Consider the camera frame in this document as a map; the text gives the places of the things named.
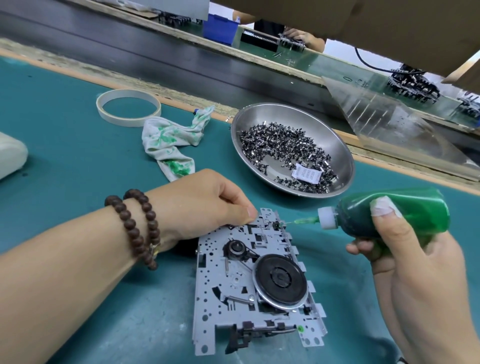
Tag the person's right hand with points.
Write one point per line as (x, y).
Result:
(435, 300)

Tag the person's left hand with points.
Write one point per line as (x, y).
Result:
(199, 202)

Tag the white green-stained cloth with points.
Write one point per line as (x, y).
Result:
(169, 142)

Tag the green glue squeeze bottle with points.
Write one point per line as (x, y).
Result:
(412, 206)

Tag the metal deck chassis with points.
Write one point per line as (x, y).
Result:
(217, 300)

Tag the pile of small metal parts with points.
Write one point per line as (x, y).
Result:
(281, 146)

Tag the round metal bowl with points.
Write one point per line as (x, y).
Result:
(251, 112)

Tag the black conveyor belt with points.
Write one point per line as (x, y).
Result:
(112, 45)

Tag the finished mechanisms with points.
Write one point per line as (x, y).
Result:
(412, 84)

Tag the person's left forearm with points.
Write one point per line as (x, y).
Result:
(60, 292)

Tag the clear plastic sheet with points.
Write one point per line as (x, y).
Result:
(405, 139)

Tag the blue plastic bin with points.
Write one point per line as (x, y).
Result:
(220, 30)

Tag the black flat box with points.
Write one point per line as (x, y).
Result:
(260, 40)

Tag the white blue power strip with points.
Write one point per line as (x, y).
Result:
(11, 156)

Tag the brown cardboard panel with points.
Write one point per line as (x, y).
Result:
(360, 22)

